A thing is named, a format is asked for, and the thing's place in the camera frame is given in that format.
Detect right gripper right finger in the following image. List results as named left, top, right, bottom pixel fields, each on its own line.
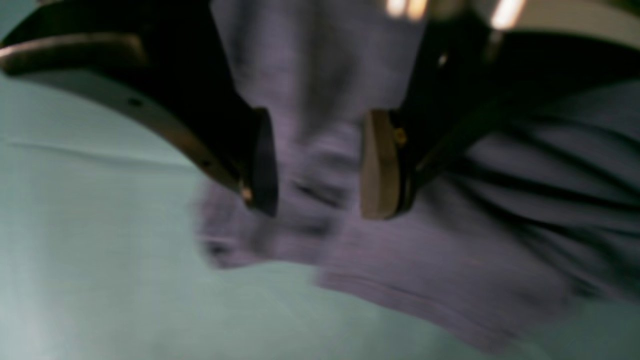
left=359, top=0, right=639, bottom=220

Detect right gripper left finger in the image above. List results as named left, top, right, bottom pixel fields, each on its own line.
left=1, top=0, right=279, bottom=216

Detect blue-grey heathered T-shirt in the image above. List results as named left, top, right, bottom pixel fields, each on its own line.
left=199, top=0, right=639, bottom=352

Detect teal table cloth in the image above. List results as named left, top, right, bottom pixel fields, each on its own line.
left=1, top=76, right=639, bottom=360

